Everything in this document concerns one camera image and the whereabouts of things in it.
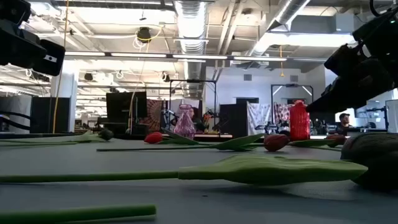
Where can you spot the black cabinet panel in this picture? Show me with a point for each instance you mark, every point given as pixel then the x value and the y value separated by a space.
pixel 233 119

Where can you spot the wall air vent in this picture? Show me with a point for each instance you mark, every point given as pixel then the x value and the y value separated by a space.
pixel 293 78
pixel 247 77

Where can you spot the black partition panel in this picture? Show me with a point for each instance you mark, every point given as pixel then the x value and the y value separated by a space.
pixel 46 115

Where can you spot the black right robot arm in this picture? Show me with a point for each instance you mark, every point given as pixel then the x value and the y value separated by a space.
pixel 382 34

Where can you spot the black table frame rail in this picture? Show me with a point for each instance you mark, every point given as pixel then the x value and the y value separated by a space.
pixel 130 136

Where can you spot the white panel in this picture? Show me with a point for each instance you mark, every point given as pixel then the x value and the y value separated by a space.
pixel 392 115

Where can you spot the slanted silver ceiling duct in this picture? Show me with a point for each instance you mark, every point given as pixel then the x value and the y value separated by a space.
pixel 289 12

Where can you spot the long ceiling light strip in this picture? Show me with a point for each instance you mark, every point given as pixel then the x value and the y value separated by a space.
pixel 140 55

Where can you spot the orange mandala tapestry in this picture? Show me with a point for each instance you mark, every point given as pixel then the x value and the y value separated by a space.
pixel 154 113

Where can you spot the large black screen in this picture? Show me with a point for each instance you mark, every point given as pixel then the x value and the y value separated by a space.
pixel 124 105

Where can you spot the black round ceiling device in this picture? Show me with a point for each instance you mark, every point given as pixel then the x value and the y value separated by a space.
pixel 144 35

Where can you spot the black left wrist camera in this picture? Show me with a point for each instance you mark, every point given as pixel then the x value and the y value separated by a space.
pixel 51 59

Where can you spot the black metal stand frame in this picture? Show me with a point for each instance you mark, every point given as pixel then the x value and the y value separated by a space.
pixel 292 85
pixel 192 81

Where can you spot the grey partition panel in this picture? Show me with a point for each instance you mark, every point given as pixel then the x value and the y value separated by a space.
pixel 15 105

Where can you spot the white patterned cloth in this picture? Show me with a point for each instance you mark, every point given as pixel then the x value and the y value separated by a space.
pixel 258 115

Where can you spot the white building pillar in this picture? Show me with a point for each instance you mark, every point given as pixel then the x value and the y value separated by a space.
pixel 66 90

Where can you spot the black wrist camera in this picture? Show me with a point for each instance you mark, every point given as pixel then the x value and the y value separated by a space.
pixel 337 60
pixel 51 59

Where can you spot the round silver ceiling duct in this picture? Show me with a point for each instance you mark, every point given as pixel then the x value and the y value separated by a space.
pixel 190 28

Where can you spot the green stem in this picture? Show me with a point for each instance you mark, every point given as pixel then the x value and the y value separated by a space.
pixel 77 214

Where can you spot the red ribbed glass vase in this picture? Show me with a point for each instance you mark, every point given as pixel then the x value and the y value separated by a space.
pixel 299 123

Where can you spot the rectangular grey air duct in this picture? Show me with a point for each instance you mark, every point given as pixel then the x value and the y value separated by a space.
pixel 311 25

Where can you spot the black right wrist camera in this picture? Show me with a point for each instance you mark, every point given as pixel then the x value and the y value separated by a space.
pixel 337 60

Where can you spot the dark maroon artificial tulip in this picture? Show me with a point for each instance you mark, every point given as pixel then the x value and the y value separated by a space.
pixel 106 134
pixel 264 169
pixel 311 142

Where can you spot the pink patterned cloth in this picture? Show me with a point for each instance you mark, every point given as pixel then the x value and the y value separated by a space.
pixel 281 112

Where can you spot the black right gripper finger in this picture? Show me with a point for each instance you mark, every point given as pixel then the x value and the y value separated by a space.
pixel 339 98

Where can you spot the pink glass vase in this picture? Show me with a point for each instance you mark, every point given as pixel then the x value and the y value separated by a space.
pixel 184 126

